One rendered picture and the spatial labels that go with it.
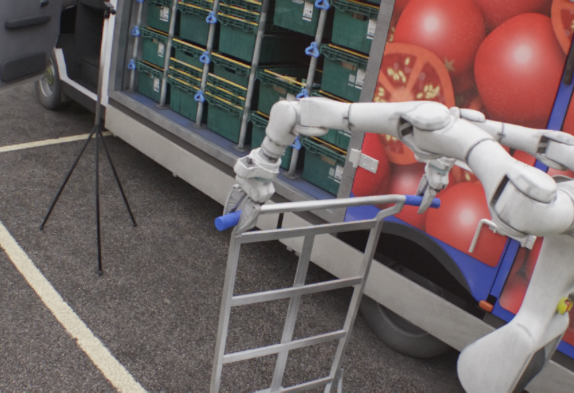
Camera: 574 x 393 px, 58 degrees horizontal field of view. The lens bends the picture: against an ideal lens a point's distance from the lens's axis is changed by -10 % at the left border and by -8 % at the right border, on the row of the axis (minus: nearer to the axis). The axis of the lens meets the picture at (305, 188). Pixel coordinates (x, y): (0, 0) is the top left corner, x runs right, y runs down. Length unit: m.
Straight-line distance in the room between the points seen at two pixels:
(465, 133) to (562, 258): 0.33
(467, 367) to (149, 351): 1.87
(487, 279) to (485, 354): 1.36
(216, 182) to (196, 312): 0.93
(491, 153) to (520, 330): 0.40
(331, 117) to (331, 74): 1.90
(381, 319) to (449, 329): 0.51
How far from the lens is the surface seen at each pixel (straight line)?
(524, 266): 2.56
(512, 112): 2.45
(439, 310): 2.83
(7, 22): 5.07
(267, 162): 1.38
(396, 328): 3.18
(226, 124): 3.78
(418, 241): 2.76
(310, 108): 1.27
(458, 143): 1.14
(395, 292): 2.93
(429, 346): 3.08
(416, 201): 1.89
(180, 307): 3.20
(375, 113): 1.23
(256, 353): 2.03
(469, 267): 2.68
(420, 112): 1.17
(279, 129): 1.32
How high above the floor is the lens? 1.91
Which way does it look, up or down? 23 degrees down
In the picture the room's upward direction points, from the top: 12 degrees clockwise
